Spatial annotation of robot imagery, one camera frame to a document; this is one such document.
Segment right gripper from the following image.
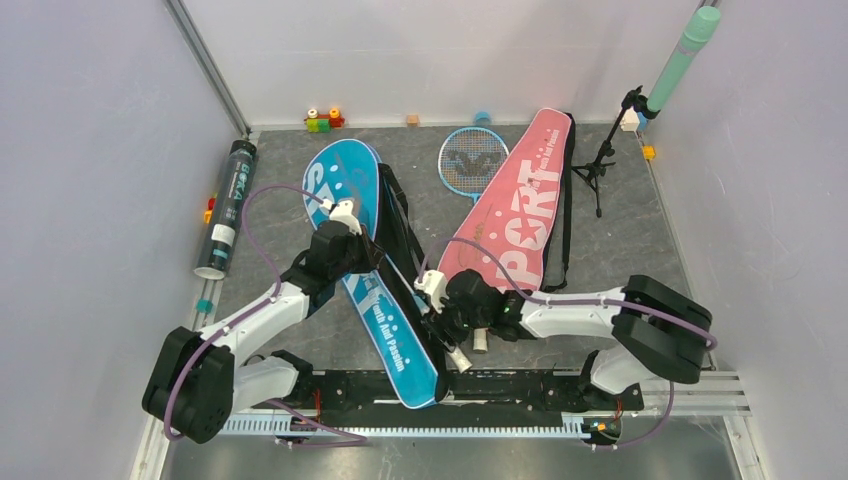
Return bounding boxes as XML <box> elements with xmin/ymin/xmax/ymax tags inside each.
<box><xmin>422</xmin><ymin>287</ymin><xmax>490</xmax><ymax>351</ymax></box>

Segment blue racket cover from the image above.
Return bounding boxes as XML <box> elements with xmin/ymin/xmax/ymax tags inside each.
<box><xmin>302</xmin><ymin>139</ymin><xmax>447</xmax><ymax>409</ymax></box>

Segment pink racket cover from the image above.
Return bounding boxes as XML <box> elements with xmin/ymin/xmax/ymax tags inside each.
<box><xmin>438</xmin><ymin>108</ymin><xmax>576</xmax><ymax>292</ymax></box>

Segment black shuttlecock tube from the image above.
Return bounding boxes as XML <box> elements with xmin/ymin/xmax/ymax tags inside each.
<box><xmin>194</xmin><ymin>140</ymin><xmax>257</xmax><ymax>281</ymax></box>

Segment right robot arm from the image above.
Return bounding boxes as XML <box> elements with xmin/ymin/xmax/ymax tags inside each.
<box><xmin>414</xmin><ymin>270</ymin><xmax>717</xmax><ymax>408</ymax></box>

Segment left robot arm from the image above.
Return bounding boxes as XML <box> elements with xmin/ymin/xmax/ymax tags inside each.
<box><xmin>141</xmin><ymin>221</ymin><xmax>385</xmax><ymax>444</ymax></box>

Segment toy blocks at back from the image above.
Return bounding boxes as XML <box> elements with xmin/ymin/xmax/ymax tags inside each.
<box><xmin>303</xmin><ymin>108</ymin><xmax>346</xmax><ymax>133</ymax></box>

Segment toy blocks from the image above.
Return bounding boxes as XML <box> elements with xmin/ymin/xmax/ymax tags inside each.
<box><xmin>203</xmin><ymin>197</ymin><xmax>216</xmax><ymax>224</ymax></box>
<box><xmin>303</xmin><ymin>108</ymin><xmax>346</xmax><ymax>133</ymax></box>

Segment toy blocks at left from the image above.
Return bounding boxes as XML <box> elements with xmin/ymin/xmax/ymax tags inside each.
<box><xmin>203</xmin><ymin>197</ymin><xmax>216</xmax><ymax>224</ymax></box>

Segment black mini tripod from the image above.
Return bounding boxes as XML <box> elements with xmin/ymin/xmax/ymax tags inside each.
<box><xmin>571</xmin><ymin>85</ymin><xmax>643</xmax><ymax>218</ymax></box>

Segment green foam tube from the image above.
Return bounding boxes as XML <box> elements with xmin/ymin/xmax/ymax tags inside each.
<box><xmin>645</xmin><ymin>3</ymin><xmax>721</xmax><ymax>118</ymax></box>

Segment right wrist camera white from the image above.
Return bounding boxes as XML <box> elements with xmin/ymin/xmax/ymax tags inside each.
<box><xmin>413</xmin><ymin>270</ymin><xmax>448</xmax><ymax>314</ymax></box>

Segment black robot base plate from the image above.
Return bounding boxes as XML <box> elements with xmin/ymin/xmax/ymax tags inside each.
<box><xmin>268</xmin><ymin>368</ymin><xmax>644</xmax><ymax>429</ymax></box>

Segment teal clip on rail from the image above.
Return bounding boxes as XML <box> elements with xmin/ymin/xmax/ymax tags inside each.
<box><xmin>195</xmin><ymin>299</ymin><xmax>215</xmax><ymax>315</ymax></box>

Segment white slotted cable duct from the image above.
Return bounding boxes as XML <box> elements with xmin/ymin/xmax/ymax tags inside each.
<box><xmin>219</xmin><ymin>411</ymin><xmax>590</xmax><ymax>440</ymax></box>

